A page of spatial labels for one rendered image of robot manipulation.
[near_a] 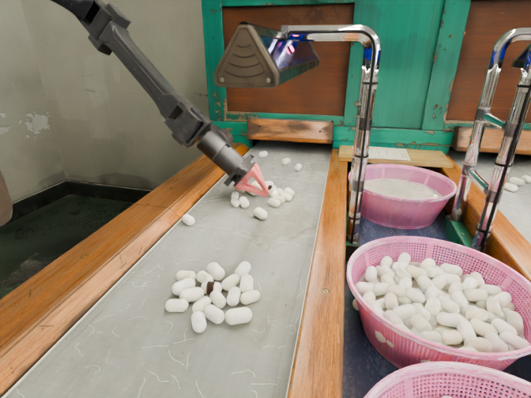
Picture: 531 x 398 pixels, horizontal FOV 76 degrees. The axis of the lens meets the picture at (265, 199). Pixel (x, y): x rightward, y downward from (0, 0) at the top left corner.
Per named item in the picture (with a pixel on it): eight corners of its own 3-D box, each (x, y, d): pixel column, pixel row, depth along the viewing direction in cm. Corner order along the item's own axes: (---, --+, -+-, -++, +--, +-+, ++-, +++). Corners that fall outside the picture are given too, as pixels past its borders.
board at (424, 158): (337, 160, 105) (338, 157, 105) (339, 148, 119) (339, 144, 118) (453, 168, 99) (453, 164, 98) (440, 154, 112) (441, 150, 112)
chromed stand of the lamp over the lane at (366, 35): (268, 251, 75) (269, 24, 56) (284, 212, 92) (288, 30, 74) (356, 262, 71) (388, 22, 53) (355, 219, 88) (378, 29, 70)
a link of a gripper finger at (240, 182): (280, 178, 86) (252, 154, 85) (274, 189, 79) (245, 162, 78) (263, 196, 89) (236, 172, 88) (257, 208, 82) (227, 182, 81)
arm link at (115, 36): (81, 33, 89) (102, -2, 86) (99, 42, 94) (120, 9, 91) (174, 147, 79) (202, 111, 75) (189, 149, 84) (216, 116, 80)
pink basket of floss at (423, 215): (400, 246, 76) (407, 208, 73) (325, 204, 98) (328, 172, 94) (470, 219, 88) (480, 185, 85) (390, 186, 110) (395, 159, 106)
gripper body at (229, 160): (256, 157, 85) (234, 137, 84) (245, 170, 76) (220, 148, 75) (240, 174, 88) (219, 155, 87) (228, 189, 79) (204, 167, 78)
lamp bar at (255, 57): (213, 87, 42) (209, 21, 39) (291, 65, 97) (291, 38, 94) (276, 88, 40) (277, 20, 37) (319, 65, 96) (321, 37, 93)
